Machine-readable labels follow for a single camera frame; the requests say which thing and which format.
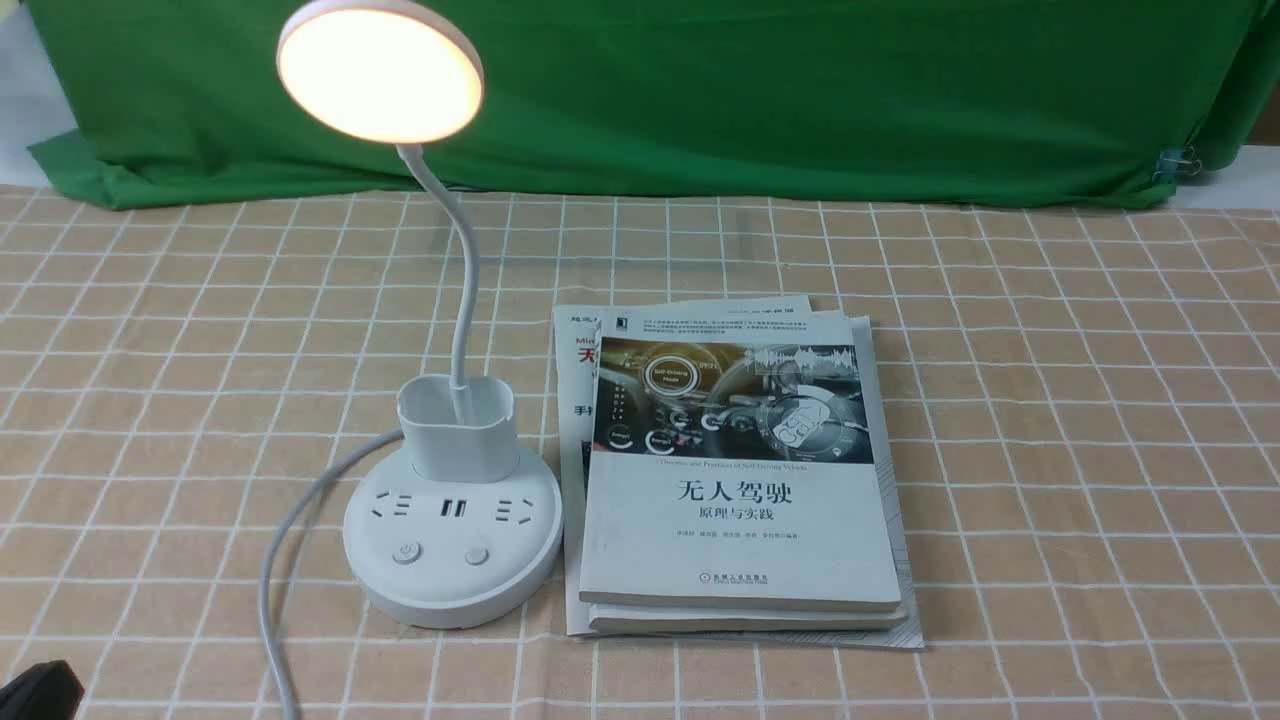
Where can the white desk lamp with socket base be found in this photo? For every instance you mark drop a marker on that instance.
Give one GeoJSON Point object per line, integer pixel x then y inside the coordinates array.
{"type": "Point", "coordinates": [460, 523]}

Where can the bottom thin white book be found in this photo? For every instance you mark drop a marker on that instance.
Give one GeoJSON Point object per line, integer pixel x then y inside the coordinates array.
{"type": "Point", "coordinates": [572, 420]}

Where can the top book with car cover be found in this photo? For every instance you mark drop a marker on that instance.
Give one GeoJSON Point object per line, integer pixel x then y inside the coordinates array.
{"type": "Point", "coordinates": [735, 520]}

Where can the middle white book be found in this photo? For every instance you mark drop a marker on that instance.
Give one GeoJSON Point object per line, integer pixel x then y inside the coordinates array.
{"type": "Point", "coordinates": [890, 470]}

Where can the green backdrop cloth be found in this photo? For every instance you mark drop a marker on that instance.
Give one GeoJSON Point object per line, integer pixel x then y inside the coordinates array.
{"type": "Point", "coordinates": [1005, 103]}

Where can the metal binder clip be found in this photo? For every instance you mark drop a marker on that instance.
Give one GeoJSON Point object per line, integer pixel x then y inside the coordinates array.
{"type": "Point", "coordinates": [1175, 165]}

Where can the black object at corner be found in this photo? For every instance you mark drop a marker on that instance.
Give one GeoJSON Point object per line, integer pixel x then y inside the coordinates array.
{"type": "Point", "coordinates": [50, 690]}

